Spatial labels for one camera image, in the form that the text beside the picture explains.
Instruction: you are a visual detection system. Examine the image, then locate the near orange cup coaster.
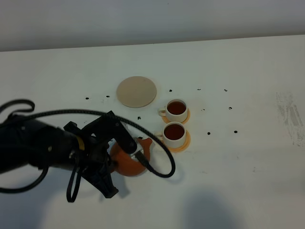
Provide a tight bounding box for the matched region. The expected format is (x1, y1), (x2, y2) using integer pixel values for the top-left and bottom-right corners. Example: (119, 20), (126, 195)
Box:
(160, 130), (191, 153)

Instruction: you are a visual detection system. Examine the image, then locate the beige round teapot coaster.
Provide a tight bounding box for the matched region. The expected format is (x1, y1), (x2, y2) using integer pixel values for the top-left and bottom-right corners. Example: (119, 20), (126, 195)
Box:
(116, 76), (157, 108)

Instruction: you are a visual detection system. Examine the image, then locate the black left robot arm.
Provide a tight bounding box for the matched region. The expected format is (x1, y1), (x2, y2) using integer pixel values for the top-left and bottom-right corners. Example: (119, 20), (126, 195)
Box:
(0, 111), (137, 202)

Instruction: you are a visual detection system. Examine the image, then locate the black braided camera cable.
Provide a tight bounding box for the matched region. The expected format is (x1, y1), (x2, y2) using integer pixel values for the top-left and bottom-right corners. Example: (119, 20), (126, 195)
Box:
(0, 99), (176, 203)

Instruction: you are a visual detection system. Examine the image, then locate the near white teacup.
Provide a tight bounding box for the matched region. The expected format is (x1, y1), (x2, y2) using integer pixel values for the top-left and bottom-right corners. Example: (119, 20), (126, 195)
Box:
(155, 122), (186, 148)

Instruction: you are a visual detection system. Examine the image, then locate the brown clay teapot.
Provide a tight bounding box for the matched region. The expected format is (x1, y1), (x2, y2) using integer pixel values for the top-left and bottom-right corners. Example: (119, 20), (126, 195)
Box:
(110, 138), (153, 177)

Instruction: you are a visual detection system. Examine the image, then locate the orange cup coaster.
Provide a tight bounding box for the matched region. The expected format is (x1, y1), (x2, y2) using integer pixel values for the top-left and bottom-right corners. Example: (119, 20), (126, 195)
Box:
(160, 130), (191, 153)
(158, 107), (191, 124)

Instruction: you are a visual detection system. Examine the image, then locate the white teacup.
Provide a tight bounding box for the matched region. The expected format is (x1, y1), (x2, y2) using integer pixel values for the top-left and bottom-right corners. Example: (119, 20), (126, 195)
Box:
(155, 122), (186, 148)
(164, 99), (188, 115)

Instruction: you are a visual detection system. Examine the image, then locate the far white teacup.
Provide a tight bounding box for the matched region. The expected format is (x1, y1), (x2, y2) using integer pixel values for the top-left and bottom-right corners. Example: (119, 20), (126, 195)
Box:
(164, 99), (188, 115)

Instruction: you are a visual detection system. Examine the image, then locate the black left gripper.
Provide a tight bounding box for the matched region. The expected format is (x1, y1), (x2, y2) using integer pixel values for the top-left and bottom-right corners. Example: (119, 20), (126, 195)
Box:
(64, 111), (137, 198)

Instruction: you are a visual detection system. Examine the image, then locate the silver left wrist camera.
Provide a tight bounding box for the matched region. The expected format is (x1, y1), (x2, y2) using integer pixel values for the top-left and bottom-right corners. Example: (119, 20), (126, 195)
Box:
(129, 149), (144, 162)

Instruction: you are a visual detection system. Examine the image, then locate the far orange cup coaster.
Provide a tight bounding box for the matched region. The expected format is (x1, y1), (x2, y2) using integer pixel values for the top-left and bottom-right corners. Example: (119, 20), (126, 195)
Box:
(158, 107), (191, 124)

